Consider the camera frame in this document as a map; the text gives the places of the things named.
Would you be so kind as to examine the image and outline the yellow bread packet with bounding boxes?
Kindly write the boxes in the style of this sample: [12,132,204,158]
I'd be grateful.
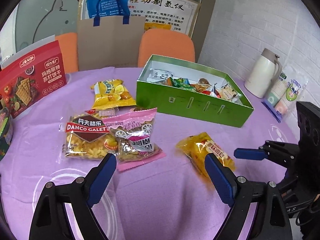
[176,132,235,178]

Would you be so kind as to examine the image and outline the red white blue snack bag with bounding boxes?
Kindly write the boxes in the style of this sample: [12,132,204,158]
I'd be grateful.
[210,83,221,99]

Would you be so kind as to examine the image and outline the red fried chicken snack bag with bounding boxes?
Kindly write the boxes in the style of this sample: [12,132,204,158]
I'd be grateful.
[192,84,213,95]

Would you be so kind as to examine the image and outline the brown braised meat packet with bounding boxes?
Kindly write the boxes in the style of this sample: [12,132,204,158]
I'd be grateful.
[197,78,210,86]

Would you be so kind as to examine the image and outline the green snack packet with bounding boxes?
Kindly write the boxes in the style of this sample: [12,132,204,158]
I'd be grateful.
[172,78,196,92]

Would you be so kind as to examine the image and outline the pink wafer snack bag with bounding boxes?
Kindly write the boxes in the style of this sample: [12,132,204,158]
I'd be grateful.
[103,108,165,172]

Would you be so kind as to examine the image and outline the white nougat packet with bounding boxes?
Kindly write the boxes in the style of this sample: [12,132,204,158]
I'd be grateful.
[219,83,242,102]

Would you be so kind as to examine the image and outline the paper cup stack pack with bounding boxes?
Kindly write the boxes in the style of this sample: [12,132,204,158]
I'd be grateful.
[262,68,308,123]

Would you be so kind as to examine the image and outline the white thermos jug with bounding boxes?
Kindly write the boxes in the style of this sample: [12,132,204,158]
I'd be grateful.
[244,48,283,99]

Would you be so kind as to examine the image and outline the Danco Galet waffle bag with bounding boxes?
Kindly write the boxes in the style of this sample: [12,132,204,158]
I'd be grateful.
[60,108,118,160]

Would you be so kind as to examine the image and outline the purple tablecloth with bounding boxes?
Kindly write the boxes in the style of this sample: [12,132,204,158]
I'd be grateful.
[1,67,297,239]

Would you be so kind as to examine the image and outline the green cardboard box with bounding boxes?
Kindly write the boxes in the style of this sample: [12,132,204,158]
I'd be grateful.
[136,55,254,127]

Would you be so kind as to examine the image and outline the right orange chair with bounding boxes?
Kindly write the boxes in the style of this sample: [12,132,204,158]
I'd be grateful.
[137,29,195,68]

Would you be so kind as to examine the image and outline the orange chair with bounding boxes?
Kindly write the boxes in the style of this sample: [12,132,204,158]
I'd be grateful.
[137,29,195,68]
[55,33,79,74]

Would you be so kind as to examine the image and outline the red cracker box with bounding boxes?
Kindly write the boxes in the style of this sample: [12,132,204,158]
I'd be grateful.
[1,41,67,118]

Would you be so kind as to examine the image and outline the yellow chip snack bag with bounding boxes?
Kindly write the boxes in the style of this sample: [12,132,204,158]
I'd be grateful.
[91,79,136,109]

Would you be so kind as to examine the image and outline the left orange chair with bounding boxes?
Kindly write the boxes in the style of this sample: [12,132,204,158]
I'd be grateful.
[55,33,79,74]

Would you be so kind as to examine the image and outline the wall poster with text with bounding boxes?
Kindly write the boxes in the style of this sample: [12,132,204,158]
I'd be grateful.
[128,0,200,36]

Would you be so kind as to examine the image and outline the brown paper bag blue handles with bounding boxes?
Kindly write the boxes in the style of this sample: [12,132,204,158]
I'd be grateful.
[77,0,145,70]

